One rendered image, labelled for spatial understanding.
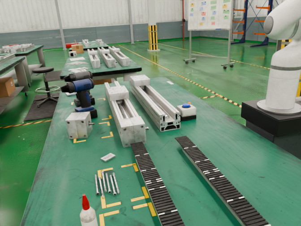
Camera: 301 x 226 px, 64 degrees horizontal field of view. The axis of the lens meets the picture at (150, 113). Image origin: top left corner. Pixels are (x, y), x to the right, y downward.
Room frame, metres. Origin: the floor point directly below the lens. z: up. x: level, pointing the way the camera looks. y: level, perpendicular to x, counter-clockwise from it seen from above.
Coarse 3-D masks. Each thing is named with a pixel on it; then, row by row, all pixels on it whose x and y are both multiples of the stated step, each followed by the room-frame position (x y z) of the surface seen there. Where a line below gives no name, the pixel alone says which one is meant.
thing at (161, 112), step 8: (136, 88) 1.55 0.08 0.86; (152, 88) 1.51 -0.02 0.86; (136, 96) 1.58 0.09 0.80; (144, 96) 1.34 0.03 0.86; (152, 96) 1.44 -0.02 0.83; (160, 96) 1.32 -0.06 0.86; (144, 104) 1.35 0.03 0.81; (152, 104) 1.19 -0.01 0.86; (160, 104) 1.27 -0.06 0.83; (168, 104) 1.17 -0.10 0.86; (152, 112) 1.16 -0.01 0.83; (160, 112) 1.07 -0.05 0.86; (168, 112) 1.13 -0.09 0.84; (176, 112) 1.05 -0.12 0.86; (152, 120) 1.17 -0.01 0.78; (160, 120) 1.03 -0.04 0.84; (168, 120) 1.06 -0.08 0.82; (176, 120) 1.05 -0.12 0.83; (160, 128) 1.03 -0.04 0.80; (168, 128) 1.05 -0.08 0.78; (176, 128) 1.05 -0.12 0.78
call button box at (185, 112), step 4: (180, 108) 1.17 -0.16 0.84; (184, 108) 1.17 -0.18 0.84; (188, 108) 1.16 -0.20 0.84; (192, 108) 1.16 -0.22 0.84; (180, 112) 1.16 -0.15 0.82; (184, 112) 1.14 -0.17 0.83; (188, 112) 1.15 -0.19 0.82; (192, 112) 1.15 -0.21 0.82; (180, 116) 1.17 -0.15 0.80; (184, 116) 1.14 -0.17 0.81; (188, 116) 1.15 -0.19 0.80; (192, 116) 1.15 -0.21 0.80; (184, 120) 1.14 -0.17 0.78
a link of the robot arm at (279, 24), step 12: (288, 0) 0.99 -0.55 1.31; (300, 0) 0.93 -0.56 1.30; (276, 12) 1.01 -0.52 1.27; (288, 12) 0.96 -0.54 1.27; (300, 12) 0.93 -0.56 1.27; (264, 24) 1.05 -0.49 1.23; (276, 24) 0.99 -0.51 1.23; (288, 24) 0.96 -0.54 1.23; (276, 36) 1.00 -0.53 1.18; (288, 36) 1.00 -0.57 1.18
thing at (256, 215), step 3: (252, 213) 0.46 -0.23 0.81; (255, 213) 0.46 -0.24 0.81; (258, 213) 0.46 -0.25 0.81; (243, 216) 0.45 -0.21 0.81; (246, 216) 0.45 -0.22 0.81; (249, 216) 0.45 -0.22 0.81; (252, 216) 0.45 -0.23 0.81; (255, 216) 0.45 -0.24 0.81; (258, 216) 0.45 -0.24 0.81; (261, 216) 0.45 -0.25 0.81; (243, 219) 0.45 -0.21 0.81; (246, 219) 0.44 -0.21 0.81; (249, 219) 0.44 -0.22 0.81; (252, 219) 0.44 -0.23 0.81; (255, 219) 0.44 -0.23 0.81
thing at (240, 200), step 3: (237, 198) 0.52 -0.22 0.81; (240, 198) 0.52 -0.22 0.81; (243, 198) 0.52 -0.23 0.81; (228, 201) 0.51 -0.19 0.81; (231, 201) 0.51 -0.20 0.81; (234, 201) 0.51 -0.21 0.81; (237, 201) 0.50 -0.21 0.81; (240, 201) 0.50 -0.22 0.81; (243, 201) 0.50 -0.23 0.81; (246, 201) 0.51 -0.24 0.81; (231, 204) 0.50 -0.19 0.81; (234, 204) 0.50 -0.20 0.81
